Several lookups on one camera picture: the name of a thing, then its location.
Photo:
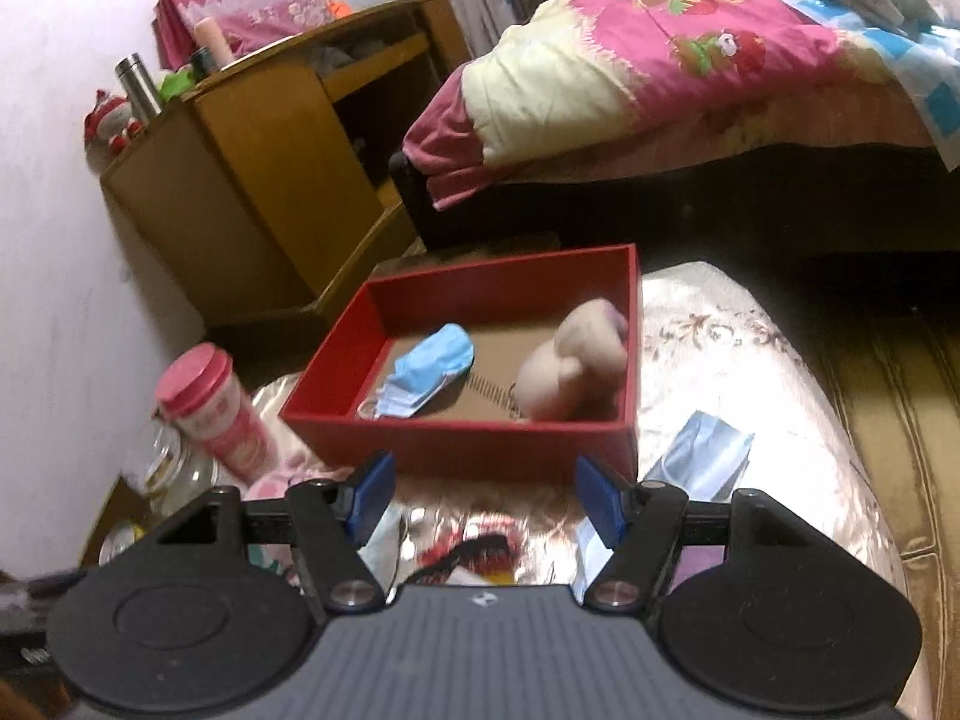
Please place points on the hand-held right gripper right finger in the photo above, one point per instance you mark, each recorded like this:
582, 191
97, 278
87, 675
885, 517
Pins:
600, 499

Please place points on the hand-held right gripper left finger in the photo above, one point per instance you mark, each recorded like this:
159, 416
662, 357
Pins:
371, 493

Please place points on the red cardboard box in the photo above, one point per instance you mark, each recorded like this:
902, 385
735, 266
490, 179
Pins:
450, 450

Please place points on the beige plush toy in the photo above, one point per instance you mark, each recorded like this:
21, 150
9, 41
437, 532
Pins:
555, 382

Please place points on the pink lidded cup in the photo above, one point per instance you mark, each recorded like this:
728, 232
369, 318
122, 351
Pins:
217, 420

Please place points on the glass jar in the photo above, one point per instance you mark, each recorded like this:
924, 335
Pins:
176, 472

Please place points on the wooden cabinet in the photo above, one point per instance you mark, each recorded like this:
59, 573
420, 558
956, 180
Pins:
247, 187

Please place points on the pink cartoon quilt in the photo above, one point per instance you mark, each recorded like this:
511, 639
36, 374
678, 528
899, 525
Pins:
637, 67

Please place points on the grey cloth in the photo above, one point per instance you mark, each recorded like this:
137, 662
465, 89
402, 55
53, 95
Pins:
341, 56

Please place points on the snowman doll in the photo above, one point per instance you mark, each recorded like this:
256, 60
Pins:
112, 124

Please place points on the green plush toy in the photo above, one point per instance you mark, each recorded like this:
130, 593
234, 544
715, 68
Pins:
176, 82

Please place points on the dark cup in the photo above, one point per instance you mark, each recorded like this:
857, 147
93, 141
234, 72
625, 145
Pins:
199, 64

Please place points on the steel thermos bottle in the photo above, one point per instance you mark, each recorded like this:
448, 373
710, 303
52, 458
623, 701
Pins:
139, 90

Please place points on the pink cylinder bottle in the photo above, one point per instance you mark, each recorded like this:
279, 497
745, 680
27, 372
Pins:
211, 41

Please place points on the orange object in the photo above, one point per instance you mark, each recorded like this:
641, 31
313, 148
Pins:
341, 11

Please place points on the dark bed frame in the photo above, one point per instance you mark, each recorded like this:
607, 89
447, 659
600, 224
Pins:
600, 210

